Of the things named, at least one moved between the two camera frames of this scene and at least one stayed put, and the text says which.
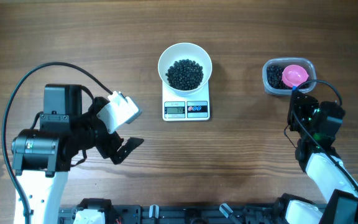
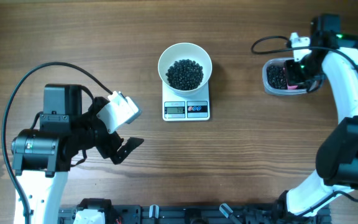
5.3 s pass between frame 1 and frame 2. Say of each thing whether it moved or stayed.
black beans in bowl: stayed
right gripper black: moved
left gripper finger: stayed
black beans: stayed
